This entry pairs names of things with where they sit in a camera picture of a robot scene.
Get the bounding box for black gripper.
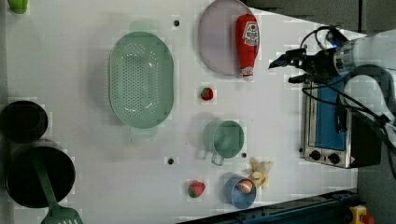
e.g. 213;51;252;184
269;49;338;84

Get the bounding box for peeled banana toy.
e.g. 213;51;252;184
250;158;274;189

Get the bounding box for lilac round plate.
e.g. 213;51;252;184
198;0;252;76

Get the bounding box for green slotted spatula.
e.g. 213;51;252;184
31;152;84;224

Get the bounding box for small black pot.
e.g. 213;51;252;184
1;101;49;144

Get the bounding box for silver black toaster oven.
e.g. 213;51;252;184
304;81;382;169

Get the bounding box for blue mug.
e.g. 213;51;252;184
224;175;256;209

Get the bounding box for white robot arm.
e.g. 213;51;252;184
269;30;395;126

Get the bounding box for blue metal frame rail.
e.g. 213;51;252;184
178;190;361;224

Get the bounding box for large red strawberry toy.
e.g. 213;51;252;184
188;181;205;198

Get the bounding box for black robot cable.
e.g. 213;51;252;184
299;25;396;180

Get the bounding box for green oval colander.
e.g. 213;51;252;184
108;21;174;138

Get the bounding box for small red strawberry toy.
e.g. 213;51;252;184
200;88;214;101

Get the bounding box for bright green toy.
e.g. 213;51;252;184
7;0;29;14

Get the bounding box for red plush ketchup bottle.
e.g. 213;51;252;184
235;14;260;81

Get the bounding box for yellow red clamp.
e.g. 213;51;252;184
349;205;375;224

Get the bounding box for green mug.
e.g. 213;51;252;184
203;119;245;166

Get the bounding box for large black pan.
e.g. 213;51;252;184
6;147;76;208

